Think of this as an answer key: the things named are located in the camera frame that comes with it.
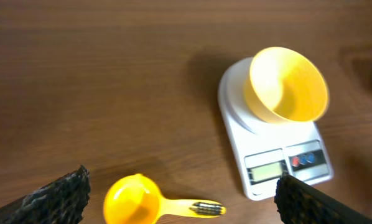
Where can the yellow plastic bowl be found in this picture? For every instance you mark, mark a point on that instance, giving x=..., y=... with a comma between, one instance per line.
x=283, y=86

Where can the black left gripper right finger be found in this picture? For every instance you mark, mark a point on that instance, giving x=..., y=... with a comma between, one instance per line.
x=298, y=202

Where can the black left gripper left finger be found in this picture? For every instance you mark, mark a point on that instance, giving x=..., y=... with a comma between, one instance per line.
x=61, y=202

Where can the yellow plastic measuring scoop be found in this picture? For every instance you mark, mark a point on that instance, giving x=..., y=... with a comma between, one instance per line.
x=138, y=199

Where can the white digital kitchen scale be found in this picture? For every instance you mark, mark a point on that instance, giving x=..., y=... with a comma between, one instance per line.
x=265, y=151

